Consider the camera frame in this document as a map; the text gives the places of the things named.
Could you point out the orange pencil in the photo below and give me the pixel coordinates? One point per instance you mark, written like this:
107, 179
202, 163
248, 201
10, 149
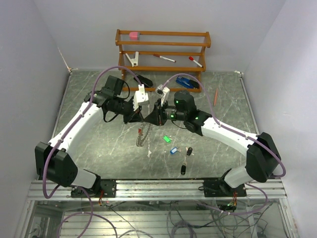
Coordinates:
215, 97

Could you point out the black key fob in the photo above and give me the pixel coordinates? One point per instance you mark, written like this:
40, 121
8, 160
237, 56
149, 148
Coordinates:
189, 151
183, 170

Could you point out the green key tag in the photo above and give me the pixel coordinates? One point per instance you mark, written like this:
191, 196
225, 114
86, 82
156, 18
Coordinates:
167, 139

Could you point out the aluminium mounting rail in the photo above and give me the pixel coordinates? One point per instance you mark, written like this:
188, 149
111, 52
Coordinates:
147, 190

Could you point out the black key fob upper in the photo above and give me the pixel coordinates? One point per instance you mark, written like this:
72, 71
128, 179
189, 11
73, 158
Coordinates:
189, 151

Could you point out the wooden three-tier shelf rack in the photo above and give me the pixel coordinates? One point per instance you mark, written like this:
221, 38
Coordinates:
174, 45

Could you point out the white plastic clip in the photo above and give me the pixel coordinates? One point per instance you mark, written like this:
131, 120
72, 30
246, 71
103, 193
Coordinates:
133, 61

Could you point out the pink eraser block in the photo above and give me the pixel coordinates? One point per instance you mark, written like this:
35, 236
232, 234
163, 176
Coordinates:
134, 36

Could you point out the blue stapler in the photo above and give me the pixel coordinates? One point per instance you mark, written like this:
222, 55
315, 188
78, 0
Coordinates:
187, 83

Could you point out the blue key tag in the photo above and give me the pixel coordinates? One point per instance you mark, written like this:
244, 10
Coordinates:
173, 150

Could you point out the red capped white marker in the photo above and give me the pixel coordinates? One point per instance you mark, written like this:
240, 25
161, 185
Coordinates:
164, 58

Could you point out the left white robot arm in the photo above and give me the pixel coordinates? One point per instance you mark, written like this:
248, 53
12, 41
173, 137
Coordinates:
54, 158

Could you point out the red tipped white marker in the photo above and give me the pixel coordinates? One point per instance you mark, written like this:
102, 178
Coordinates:
196, 62

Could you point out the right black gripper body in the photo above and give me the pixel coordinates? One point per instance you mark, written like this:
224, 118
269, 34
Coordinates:
173, 113

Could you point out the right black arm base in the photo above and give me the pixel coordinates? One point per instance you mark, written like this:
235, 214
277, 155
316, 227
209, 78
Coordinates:
215, 187

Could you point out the black stapler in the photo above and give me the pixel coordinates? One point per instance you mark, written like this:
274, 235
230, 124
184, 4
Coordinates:
145, 81

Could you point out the black key fob lower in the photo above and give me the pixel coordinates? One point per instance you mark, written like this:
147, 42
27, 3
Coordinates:
183, 170

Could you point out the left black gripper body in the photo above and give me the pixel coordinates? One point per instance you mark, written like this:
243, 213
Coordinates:
123, 107

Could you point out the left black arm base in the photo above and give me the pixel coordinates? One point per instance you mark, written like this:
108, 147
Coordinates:
104, 188

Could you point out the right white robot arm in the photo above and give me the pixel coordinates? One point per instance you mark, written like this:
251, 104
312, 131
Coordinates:
260, 151

